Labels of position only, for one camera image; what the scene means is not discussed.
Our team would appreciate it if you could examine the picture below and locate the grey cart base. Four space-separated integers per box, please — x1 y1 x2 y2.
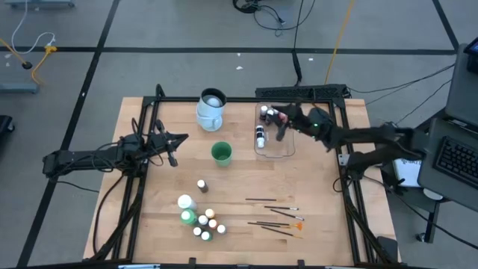
0 81 40 95
4 0 75 10

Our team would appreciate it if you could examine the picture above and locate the yellow cord black end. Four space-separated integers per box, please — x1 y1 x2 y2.
0 37 34 71

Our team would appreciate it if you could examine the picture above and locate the grey desk upper shelf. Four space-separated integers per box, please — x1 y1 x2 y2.
444 43 478 128

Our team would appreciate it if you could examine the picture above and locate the clear plastic bin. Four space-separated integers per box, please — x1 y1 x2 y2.
254 102 297 159

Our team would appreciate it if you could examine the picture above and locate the black floor cable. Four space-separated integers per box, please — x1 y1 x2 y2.
347 63 456 94

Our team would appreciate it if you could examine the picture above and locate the black perforated box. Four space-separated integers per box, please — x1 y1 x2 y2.
255 83 352 101

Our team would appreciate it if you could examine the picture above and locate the green plastic cup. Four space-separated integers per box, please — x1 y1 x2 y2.
211 140 233 168

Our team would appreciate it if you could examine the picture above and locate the black cable tangle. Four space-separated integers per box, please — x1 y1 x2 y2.
232 0 317 37

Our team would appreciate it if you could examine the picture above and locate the white floor cable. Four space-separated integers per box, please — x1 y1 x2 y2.
10 0 57 56

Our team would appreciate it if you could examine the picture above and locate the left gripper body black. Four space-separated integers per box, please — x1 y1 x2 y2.
147 119 179 168

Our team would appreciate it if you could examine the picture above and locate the large green paint bottle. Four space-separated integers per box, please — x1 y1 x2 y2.
179 208 198 226

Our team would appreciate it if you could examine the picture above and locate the dark grey desk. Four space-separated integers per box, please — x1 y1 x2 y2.
380 108 478 244

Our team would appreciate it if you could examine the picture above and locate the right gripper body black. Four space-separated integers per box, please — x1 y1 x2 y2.
276 104 329 142

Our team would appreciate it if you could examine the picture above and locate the white printed box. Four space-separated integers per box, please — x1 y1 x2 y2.
392 157 423 188

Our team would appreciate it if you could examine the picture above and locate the large white paint bottle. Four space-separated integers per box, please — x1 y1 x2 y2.
176 194 198 212

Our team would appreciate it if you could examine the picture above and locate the yellow hanging cable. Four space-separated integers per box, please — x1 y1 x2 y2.
323 0 356 85

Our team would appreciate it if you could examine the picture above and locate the black hanging cable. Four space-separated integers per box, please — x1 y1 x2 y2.
291 0 305 87

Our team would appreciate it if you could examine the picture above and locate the black keyboard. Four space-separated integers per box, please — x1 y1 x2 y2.
433 135 478 191

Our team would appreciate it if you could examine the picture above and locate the black caster base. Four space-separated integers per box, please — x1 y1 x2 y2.
0 114 16 136

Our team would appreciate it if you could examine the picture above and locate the large display monitor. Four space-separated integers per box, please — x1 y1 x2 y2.
464 36 478 74

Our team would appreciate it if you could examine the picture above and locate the white round object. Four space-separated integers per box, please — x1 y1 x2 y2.
422 187 444 202

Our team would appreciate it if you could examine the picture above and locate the white tilted pitcher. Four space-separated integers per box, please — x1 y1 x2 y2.
195 87 228 132

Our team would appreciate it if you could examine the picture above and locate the yellow cable with plug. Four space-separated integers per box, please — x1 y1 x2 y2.
31 44 59 86

